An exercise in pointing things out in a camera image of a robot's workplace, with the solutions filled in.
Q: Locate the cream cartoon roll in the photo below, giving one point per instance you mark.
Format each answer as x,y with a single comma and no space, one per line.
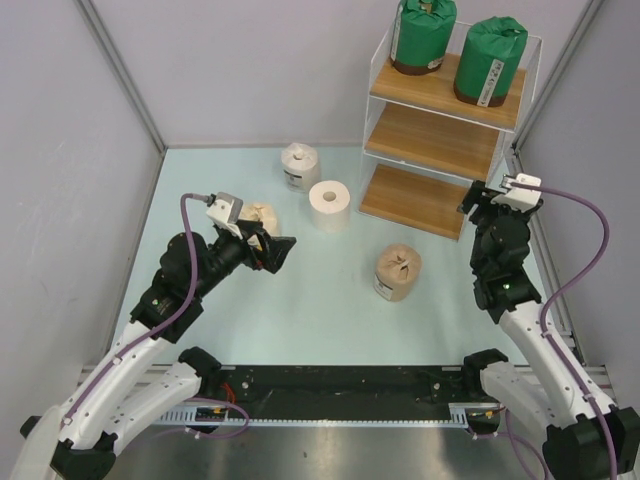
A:
264,213

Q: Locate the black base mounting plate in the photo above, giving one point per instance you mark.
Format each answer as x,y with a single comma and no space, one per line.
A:
362,386

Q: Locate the white wire wooden shelf rack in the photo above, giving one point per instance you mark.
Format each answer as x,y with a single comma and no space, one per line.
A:
423,148

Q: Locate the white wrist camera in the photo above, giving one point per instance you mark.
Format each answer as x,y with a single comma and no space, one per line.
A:
224,210
518,192

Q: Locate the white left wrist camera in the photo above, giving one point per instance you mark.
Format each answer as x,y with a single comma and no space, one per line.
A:
224,210

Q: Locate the white wrapped paper roll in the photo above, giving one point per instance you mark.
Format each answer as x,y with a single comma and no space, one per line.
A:
301,167

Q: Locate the brown wrapped paper roll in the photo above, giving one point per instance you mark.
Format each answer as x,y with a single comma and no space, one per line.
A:
397,269

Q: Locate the white slotted cable duct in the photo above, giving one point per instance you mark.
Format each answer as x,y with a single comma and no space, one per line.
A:
447,415

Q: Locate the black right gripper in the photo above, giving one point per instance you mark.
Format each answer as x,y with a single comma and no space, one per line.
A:
473,197

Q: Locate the unwrapped white paper roll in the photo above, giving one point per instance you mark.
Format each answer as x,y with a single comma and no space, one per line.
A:
330,206

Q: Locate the green paper roll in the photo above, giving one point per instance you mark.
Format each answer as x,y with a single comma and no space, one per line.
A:
422,30

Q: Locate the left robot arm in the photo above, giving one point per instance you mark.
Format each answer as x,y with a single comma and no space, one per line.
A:
82,438

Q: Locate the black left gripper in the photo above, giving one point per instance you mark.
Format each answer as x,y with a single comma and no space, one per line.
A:
276,250

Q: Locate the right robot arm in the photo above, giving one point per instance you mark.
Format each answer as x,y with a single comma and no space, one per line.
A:
582,432

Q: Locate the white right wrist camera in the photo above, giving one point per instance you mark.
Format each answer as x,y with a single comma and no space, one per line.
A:
518,192

